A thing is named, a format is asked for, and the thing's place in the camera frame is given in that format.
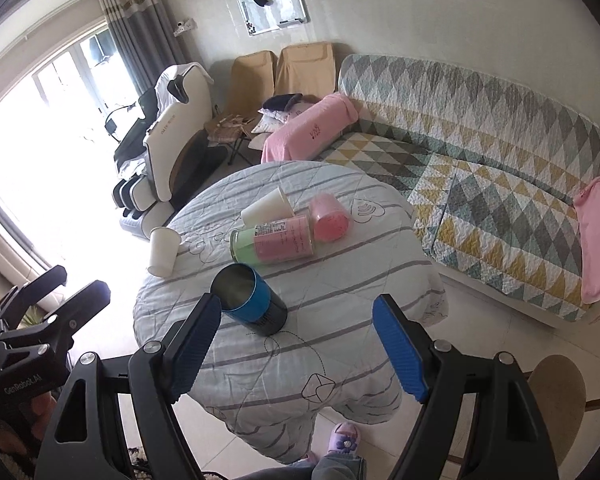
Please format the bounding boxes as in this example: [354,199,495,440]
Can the round table with striped cloth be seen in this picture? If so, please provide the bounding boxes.
[132,160,448,466]

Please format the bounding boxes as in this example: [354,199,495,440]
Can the glass balcony door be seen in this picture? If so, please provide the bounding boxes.
[0,17,151,286]

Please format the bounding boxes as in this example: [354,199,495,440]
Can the person's left hand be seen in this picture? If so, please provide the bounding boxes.
[0,394,57,456]

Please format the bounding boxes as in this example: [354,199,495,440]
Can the floral cushion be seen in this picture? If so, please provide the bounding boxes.
[252,105,301,134]

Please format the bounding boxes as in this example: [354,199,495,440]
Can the beige folding chair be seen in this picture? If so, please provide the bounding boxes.
[207,50,277,166]
[272,42,338,107]

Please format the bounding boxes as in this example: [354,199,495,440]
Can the pink and green cup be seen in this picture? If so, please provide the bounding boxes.
[229,214,317,264]

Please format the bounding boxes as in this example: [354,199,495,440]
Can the grey curtain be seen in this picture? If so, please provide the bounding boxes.
[96,0,193,97]

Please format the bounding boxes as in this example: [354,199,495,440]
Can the pink towel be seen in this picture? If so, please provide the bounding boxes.
[573,176,600,306]

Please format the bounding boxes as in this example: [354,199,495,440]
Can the blue metal cup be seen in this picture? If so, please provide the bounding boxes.
[210,263,289,337]

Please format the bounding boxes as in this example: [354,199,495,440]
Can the white massage chair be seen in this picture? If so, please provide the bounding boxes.
[111,62,216,241]

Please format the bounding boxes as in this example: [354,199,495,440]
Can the purple flower slipper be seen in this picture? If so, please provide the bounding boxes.
[321,422,362,456]

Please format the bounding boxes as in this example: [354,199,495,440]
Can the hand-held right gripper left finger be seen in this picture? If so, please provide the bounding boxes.
[44,292,223,480]

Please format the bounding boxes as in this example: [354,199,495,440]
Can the sofa with diamond patterned cover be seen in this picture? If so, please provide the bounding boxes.
[320,52,600,331]

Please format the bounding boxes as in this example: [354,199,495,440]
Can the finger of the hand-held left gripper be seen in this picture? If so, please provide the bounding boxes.
[0,280,112,347]
[0,265,69,332]

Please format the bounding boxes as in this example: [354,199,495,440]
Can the white paper cup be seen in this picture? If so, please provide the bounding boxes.
[240,186,291,226]
[147,226,182,277]

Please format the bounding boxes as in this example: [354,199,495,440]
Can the beige plaid cloth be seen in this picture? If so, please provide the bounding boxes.
[207,115,254,144]

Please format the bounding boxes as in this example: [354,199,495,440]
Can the dark cloth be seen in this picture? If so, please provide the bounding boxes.
[262,92,303,111]

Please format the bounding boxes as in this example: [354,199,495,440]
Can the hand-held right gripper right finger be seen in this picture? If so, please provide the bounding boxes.
[372,294,561,480]

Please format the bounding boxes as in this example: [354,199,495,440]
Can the person's jeans leg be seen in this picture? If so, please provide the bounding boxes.
[240,452,371,480]

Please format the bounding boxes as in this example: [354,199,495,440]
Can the round wooden stool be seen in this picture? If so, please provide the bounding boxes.
[527,355,588,461]

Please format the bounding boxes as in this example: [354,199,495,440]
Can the pink rolled pillow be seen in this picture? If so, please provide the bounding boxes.
[261,92,361,163]

